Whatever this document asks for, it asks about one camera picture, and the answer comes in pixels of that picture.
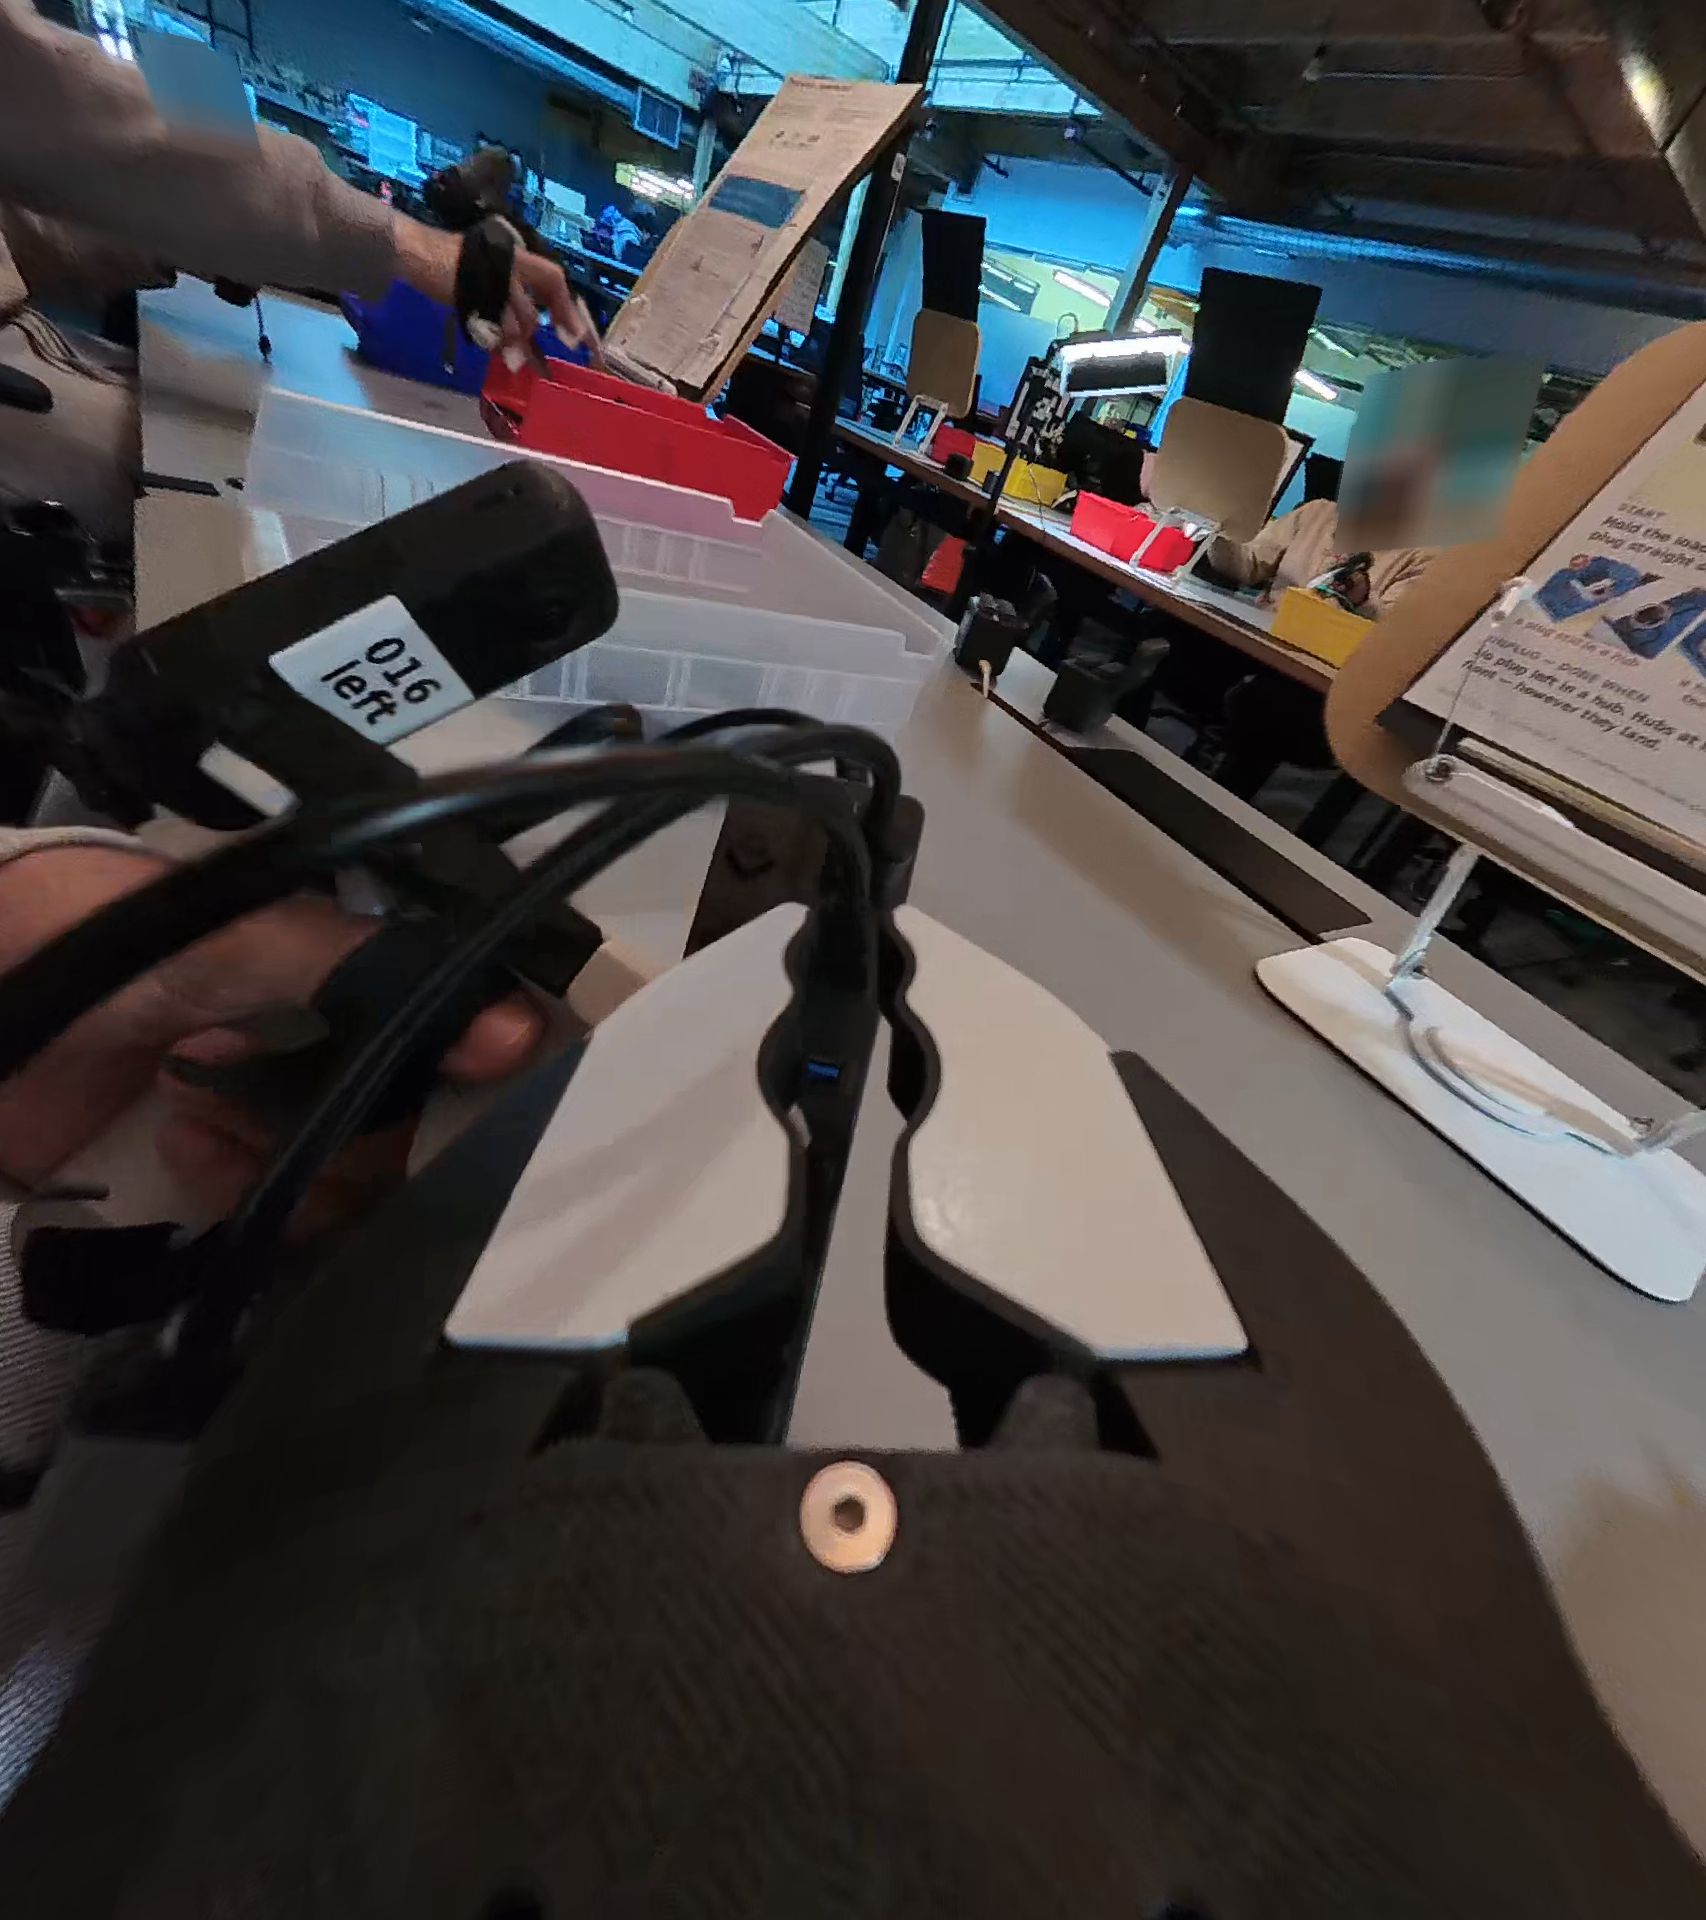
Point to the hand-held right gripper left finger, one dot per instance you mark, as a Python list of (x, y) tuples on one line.
[(643, 1155)]

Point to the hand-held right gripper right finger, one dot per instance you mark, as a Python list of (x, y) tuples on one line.
[(1048, 1171)]

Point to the black usb hub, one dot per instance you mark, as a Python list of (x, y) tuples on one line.
[(732, 901)]

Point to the grey desk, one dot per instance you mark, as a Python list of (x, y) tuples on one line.
[(1122, 930)]

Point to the lit desk lamp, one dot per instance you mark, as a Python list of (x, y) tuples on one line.
[(1122, 353)]

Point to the person's left hand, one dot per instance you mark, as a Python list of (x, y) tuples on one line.
[(118, 1119)]

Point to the red plastic bin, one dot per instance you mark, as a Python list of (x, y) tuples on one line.
[(1130, 528), (643, 435)]

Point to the blue plastic bin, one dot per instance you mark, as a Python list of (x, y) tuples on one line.
[(403, 338)]

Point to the clear plastic bin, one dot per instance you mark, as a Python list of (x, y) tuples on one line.
[(732, 600)]

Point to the cardboard instruction board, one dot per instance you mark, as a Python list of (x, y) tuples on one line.
[(748, 241)]

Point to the black steel column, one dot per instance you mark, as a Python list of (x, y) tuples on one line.
[(871, 255)]

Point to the small black device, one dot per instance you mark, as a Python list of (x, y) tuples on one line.
[(997, 631), (1101, 690)]

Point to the cardboard board on stand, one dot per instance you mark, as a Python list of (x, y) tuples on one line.
[(1221, 465), (942, 361)]

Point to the yellow plastic bin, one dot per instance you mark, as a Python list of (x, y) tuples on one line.
[(1319, 627), (1033, 480)]

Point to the black rectangular panel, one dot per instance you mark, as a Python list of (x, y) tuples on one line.
[(955, 263), (1251, 345)]

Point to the long wooden workbench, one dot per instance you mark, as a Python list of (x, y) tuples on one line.
[(1183, 600)]

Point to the cardboard backing board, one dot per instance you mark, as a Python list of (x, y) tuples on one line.
[(1423, 631)]

